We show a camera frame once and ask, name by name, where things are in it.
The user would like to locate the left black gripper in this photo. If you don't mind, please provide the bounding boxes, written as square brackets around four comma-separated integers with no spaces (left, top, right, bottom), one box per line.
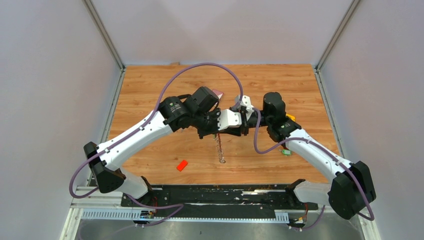
[192,108,228,140]

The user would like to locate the metal key organizer red handle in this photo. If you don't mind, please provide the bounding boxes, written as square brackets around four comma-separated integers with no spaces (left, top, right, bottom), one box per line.
[214,133,226,164]

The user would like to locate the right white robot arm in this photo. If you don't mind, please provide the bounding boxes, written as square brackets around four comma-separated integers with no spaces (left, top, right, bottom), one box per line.
[236,92,377,221]

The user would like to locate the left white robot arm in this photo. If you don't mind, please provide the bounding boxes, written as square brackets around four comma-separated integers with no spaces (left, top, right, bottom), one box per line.
[83,86,250,207]

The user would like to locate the playing card box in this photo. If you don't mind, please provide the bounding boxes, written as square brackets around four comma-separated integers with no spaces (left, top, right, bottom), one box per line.
[212,89,224,100]

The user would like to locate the small green toy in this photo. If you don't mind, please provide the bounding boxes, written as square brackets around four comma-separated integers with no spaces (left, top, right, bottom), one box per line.
[280,149,292,156]

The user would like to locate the small orange block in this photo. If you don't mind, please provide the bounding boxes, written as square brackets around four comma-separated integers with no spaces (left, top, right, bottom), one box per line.
[176,159,188,172]

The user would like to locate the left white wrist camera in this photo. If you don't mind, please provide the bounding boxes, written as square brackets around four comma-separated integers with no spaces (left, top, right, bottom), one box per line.
[217,109,242,131]

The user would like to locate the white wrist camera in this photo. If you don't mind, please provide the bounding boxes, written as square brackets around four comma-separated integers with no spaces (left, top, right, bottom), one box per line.
[217,109,242,131]
[235,95,254,114]

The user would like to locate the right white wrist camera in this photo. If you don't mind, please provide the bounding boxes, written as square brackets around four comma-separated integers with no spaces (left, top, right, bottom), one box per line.
[235,95,254,114]

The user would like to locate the yellow triangular bracket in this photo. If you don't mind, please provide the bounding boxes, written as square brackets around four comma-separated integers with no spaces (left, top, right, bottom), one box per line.
[286,113,296,122]

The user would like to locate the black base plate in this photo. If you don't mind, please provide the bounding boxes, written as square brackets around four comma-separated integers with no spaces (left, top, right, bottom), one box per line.
[141,184,319,214]

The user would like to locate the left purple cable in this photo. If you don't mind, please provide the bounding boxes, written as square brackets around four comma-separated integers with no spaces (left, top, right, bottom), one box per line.
[68,62,244,200]

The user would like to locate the white slotted cable duct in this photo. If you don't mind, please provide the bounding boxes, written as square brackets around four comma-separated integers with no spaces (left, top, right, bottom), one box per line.
[81,207,289,224]

